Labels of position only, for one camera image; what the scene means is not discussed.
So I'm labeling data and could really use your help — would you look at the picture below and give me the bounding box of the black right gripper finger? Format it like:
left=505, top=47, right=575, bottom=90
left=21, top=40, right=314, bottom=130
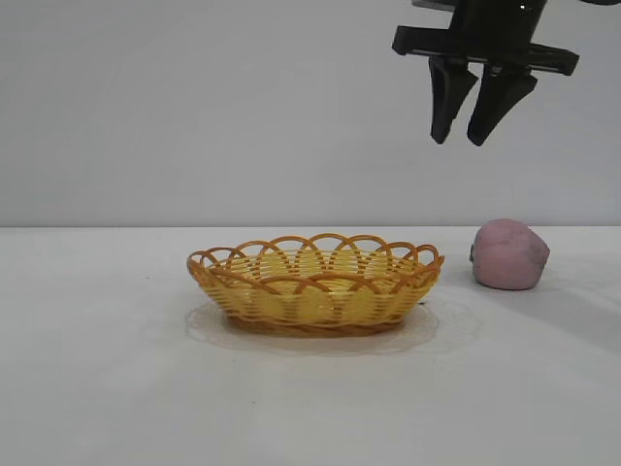
left=467, top=67, right=539, bottom=148
left=428, top=56, right=479, bottom=145

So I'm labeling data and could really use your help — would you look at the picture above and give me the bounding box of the yellow woven wicker basket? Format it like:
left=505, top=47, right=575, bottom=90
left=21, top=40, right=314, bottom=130
left=186, top=232, right=445, bottom=340

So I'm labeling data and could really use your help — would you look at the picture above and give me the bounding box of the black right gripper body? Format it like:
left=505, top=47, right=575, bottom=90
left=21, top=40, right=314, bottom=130
left=391, top=0, right=581, bottom=78

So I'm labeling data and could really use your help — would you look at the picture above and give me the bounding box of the pink peach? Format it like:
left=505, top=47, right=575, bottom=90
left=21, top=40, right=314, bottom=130
left=469, top=217, right=552, bottom=292

